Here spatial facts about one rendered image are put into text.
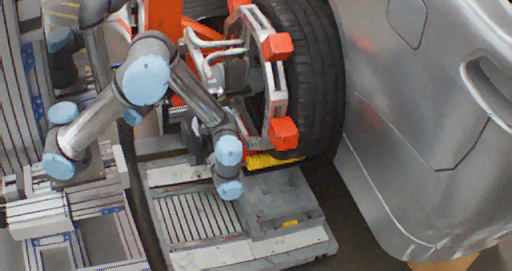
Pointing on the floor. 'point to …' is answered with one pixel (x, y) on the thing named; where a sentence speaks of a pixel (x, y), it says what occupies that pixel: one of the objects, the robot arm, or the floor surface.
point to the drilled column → (125, 136)
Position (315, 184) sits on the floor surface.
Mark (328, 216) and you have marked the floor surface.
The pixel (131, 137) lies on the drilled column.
